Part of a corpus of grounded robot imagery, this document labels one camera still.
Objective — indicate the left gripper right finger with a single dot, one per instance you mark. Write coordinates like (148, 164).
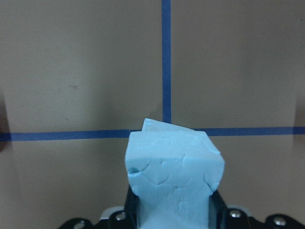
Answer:
(217, 208)

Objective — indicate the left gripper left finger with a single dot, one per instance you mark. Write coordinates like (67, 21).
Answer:
(131, 206)

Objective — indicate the light blue foam block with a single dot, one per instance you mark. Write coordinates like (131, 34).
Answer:
(173, 173)
(150, 125)

